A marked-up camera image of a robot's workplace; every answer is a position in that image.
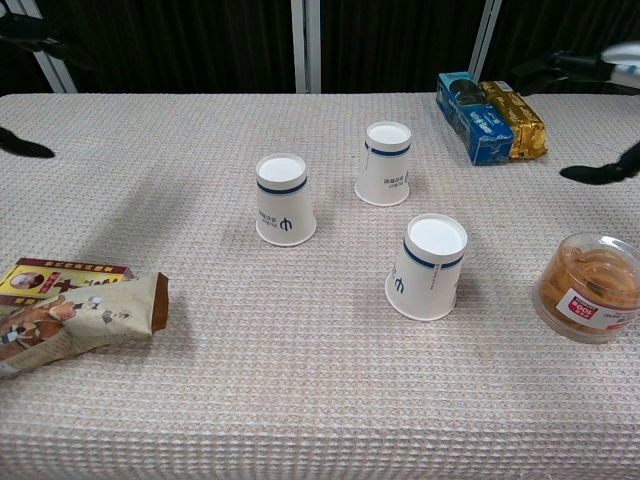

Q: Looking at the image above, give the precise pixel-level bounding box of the blue cookie box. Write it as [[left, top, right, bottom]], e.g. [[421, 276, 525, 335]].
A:
[[435, 72, 516, 167]]

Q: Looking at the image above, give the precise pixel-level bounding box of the white paper cup blue stripe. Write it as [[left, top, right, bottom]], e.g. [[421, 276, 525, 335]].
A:
[[384, 213, 469, 322], [255, 152, 318, 248], [354, 120, 413, 207]]

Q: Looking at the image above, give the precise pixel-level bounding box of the black curtain panel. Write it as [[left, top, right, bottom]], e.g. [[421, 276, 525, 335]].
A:
[[19, 0, 296, 95], [0, 0, 57, 96], [319, 0, 487, 95], [482, 0, 640, 95]]

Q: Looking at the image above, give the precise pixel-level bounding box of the clear plastic cookie tub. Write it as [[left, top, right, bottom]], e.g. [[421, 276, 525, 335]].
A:
[[530, 232, 640, 345]]

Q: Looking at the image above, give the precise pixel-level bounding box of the grey metal frame post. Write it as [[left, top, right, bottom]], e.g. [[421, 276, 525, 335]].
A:
[[2, 0, 79, 95], [467, 0, 504, 84], [290, 0, 322, 95]]

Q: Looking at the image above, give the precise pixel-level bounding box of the beige printed snack bag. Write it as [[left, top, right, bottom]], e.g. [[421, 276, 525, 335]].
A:
[[0, 271, 170, 381]]

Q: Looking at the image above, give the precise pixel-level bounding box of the gold foil cookie pack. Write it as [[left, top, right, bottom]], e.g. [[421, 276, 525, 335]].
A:
[[478, 80, 549, 161]]

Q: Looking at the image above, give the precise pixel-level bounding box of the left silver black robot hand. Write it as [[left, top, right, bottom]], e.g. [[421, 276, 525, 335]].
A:
[[0, 12, 97, 160]]

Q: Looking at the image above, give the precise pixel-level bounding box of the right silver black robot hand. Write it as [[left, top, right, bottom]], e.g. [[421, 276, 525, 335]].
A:
[[512, 42, 640, 186]]

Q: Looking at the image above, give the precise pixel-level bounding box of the red and gold snack box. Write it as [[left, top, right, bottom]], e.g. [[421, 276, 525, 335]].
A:
[[0, 257, 137, 307]]

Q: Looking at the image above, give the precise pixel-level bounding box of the beige woven tablecloth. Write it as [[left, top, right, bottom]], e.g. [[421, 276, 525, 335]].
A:
[[0, 92, 640, 480]]

